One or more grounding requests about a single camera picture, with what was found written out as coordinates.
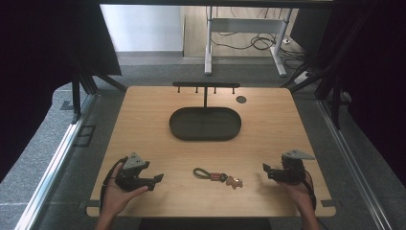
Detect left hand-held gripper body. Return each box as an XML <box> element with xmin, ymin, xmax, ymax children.
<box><xmin>114</xmin><ymin>151</ymin><xmax>151</xmax><ymax>193</ymax></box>

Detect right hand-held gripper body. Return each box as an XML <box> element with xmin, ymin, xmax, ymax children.
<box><xmin>280</xmin><ymin>149</ymin><xmax>316</xmax><ymax>186</ymax></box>

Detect keychain with green strap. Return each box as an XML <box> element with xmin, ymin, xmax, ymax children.
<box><xmin>192</xmin><ymin>167</ymin><xmax>244</xmax><ymax>191</ymax></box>

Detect person's right hand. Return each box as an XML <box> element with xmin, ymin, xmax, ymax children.
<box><xmin>277</xmin><ymin>178</ymin><xmax>316</xmax><ymax>216</ymax></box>

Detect person's left hand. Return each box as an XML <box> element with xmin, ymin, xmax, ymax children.
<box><xmin>101</xmin><ymin>164</ymin><xmax>149</xmax><ymax>219</ymax></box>

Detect black key rack with tray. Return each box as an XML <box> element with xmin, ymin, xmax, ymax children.
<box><xmin>169</xmin><ymin>80</ymin><xmax>243</xmax><ymax>142</ymax></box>

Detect black metal stand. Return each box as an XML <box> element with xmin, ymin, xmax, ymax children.
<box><xmin>280</xmin><ymin>6</ymin><xmax>377</xmax><ymax>130</ymax></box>
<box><xmin>70</xmin><ymin>61</ymin><xmax>128</xmax><ymax>125</ymax></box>

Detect white power strip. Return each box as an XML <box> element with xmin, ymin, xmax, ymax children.
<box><xmin>292</xmin><ymin>71</ymin><xmax>312</xmax><ymax>85</ymax></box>

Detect black curtain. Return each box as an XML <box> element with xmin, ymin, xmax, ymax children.
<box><xmin>314</xmin><ymin>0</ymin><xmax>406</xmax><ymax>180</ymax></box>
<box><xmin>0</xmin><ymin>0</ymin><xmax>123</xmax><ymax>183</ymax></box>

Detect left hand-held gripper cable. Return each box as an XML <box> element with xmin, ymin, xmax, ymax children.
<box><xmin>99</xmin><ymin>156</ymin><xmax>129</xmax><ymax>214</ymax></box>

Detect hand-held gripper cable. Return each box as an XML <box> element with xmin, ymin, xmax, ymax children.
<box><xmin>99</xmin><ymin>156</ymin><xmax>129</xmax><ymax>214</ymax></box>
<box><xmin>303</xmin><ymin>170</ymin><xmax>318</xmax><ymax>213</ymax></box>

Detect right hand-held gripper cable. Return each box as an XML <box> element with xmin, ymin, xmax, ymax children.
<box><xmin>303</xmin><ymin>170</ymin><xmax>318</xmax><ymax>213</ymax></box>

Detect aluminium rail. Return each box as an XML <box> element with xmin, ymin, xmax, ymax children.
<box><xmin>13</xmin><ymin>94</ymin><xmax>98</xmax><ymax>230</ymax></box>
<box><xmin>315</xmin><ymin>99</ymin><xmax>395</xmax><ymax>230</ymax></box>

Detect black floor cables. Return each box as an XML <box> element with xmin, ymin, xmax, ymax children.
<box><xmin>211</xmin><ymin>8</ymin><xmax>308</xmax><ymax>71</ymax></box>

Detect white metal desk frame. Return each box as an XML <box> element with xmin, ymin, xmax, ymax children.
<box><xmin>203</xmin><ymin>6</ymin><xmax>294</xmax><ymax>78</ymax></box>

